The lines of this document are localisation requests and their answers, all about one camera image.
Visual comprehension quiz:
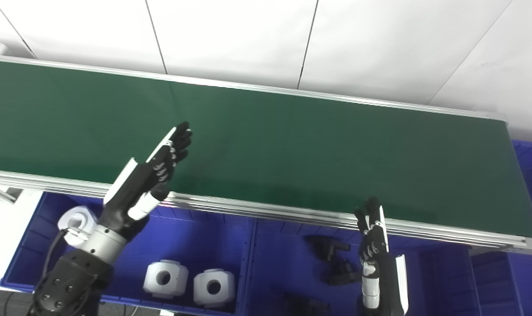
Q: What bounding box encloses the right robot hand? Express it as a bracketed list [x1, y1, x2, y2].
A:
[353, 196, 409, 316]

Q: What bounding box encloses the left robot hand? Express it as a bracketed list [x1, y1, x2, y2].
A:
[100, 121, 193, 241]

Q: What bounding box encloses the white cylindrical plastic part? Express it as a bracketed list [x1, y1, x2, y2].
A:
[143, 259, 189, 299]
[193, 268, 236, 308]
[57, 205, 98, 247]

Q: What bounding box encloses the black plastic part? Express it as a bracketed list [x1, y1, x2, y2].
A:
[304, 234, 352, 260]
[327, 259, 363, 286]

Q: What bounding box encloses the blue plastic bin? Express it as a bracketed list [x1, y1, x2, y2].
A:
[467, 139, 532, 316]
[243, 217, 482, 316]
[0, 190, 256, 315]

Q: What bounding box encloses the green conveyor belt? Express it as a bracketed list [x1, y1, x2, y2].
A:
[0, 54, 532, 256]
[0, 59, 532, 240]

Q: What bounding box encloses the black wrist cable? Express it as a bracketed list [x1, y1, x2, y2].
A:
[42, 228, 69, 282]

